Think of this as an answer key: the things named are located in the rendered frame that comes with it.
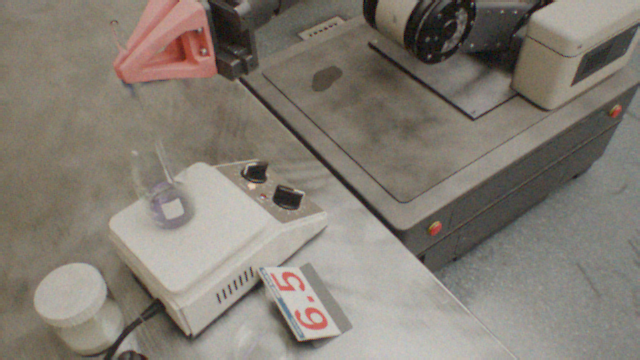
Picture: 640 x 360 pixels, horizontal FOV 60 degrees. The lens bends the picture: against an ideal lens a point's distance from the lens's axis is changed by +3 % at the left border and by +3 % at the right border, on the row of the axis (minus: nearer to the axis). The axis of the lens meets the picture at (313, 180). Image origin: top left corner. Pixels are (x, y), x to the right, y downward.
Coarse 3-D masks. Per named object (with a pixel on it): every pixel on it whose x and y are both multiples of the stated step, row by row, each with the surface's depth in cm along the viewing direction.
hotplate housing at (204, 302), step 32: (256, 160) 68; (288, 224) 57; (320, 224) 62; (128, 256) 55; (256, 256) 55; (288, 256) 60; (160, 288) 52; (192, 288) 52; (224, 288) 54; (192, 320) 53
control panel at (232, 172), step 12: (216, 168) 62; (228, 168) 63; (240, 168) 64; (240, 180) 62; (276, 180) 65; (252, 192) 60; (264, 192) 61; (264, 204) 59; (312, 204) 62; (276, 216) 58; (288, 216) 58; (300, 216) 59
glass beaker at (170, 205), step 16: (128, 160) 51; (144, 160) 52; (176, 160) 52; (128, 176) 49; (144, 176) 53; (160, 176) 54; (176, 176) 55; (144, 192) 49; (160, 192) 49; (176, 192) 50; (192, 192) 53; (144, 208) 52; (160, 208) 51; (176, 208) 51; (192, 208) 53; (160, 224) 53; (176, 224) 53
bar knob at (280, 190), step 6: (282, 186) 60; (276, 192) 60; (282, 192) 60; (288, 192) 60; (294, 192) 60; (300, 192) 60; (276, 198) 60; (282, 198) 60; (288, 198) 60; (294, 198) 60; (300, 198) 60; (276, 204) 60; (282, 204) 59; (288, 204) 60; (294, 204) 60; (300, 204) 61
